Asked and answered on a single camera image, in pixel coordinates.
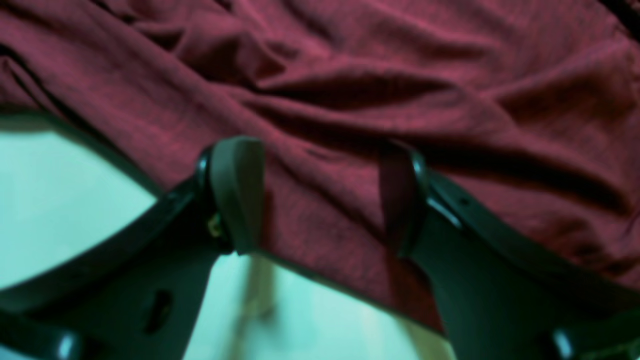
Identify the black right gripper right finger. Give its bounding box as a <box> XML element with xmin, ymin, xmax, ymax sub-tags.
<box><xmin>379</xmin><ymin>142</ymin><xmax>640</xmax><ymax>360</ymax></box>

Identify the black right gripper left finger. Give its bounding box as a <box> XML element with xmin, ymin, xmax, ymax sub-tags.
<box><xmin>1</xmin><ymin>136</ymin><xmax>266</xmax><ymax>360</ymax></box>

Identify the dark red t-shirt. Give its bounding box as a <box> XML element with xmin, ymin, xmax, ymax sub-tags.
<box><xmin>1</xmin><ymin>0</ymin><xmax>639</xmax><ymax>330</ymax></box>

